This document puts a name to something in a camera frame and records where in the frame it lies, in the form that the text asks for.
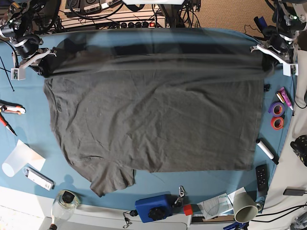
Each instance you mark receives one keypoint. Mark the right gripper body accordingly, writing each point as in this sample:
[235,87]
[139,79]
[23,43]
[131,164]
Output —
[27,45]

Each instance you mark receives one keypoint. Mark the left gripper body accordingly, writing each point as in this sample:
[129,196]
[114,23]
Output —
[281,43]

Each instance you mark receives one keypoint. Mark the dark grey T-shirt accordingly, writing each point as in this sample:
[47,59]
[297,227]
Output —
[108,124]

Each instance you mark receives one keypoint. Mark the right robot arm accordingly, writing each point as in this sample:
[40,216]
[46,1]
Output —
[17,26]

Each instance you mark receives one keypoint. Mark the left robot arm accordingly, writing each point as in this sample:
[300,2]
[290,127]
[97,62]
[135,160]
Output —
[289,16]

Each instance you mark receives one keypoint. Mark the blue black clamp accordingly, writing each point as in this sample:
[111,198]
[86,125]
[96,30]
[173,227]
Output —
[261,25]

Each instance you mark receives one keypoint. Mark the small black clip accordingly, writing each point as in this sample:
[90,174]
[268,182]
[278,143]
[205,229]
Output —
[267,87]

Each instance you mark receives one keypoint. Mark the black zip tie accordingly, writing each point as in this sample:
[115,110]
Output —
[6,73]

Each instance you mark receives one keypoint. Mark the small battery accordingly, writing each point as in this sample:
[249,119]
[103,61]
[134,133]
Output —
[280,97]

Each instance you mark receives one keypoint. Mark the purple glue tube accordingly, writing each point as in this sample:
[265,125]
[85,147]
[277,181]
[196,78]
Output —
[284,94]

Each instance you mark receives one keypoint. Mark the purple tape roll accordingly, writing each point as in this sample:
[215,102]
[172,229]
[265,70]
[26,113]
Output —
[276,109]

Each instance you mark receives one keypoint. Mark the blue table cloth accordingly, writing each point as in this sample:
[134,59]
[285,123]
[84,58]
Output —
[148,49]

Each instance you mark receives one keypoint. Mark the orange white utility knife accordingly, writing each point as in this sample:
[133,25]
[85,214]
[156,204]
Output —
[11,108]

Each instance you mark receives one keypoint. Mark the red tape roll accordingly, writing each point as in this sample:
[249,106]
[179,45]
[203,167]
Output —
[277,123]

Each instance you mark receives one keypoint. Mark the black dotted object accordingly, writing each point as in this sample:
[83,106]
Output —
[299,147]

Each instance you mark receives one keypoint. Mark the white paper sheet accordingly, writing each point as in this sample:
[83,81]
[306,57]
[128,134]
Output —
[36,158]

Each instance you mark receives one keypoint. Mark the translucent plastic cup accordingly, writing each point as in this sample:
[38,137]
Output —
[17,159]

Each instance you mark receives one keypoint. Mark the white rectangular device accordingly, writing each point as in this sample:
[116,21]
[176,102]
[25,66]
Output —
[38,178]

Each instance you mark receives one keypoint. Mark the black remote control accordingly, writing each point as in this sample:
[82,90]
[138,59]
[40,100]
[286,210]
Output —
[262,178]

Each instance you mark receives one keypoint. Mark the power strip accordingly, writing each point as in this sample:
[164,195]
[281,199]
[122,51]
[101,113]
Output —
[137,24]

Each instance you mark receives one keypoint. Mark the glass bottle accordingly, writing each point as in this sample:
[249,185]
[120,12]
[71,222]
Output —
[63,208]

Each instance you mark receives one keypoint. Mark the grey-green mug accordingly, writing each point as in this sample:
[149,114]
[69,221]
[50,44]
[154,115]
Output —
[245,208]

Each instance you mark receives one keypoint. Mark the silver carabiner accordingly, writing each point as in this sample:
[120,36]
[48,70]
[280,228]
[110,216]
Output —
[181,191]

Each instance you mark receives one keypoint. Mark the paper sheets with drawing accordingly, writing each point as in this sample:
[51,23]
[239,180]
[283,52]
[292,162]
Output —
[219,205]

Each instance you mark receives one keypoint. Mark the red cube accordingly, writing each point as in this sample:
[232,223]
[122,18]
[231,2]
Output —
[188,210]

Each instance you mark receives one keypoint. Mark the blue box with black knob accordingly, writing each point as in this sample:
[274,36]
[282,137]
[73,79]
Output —
[154,208]

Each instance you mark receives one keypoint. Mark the red handled tool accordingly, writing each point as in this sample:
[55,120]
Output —
[6,124]

